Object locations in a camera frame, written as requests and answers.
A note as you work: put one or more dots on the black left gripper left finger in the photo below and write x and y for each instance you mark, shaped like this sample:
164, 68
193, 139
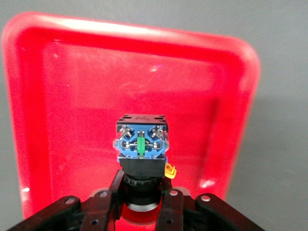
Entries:
96, 211

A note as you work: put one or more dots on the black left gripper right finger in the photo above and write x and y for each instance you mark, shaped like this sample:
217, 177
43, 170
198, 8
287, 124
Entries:
178, 211

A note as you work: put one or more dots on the red mushroom push button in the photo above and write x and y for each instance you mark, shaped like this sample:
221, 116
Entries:
140, 144

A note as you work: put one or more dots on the red plastic tray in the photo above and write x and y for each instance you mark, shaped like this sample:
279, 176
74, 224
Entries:
84, 96

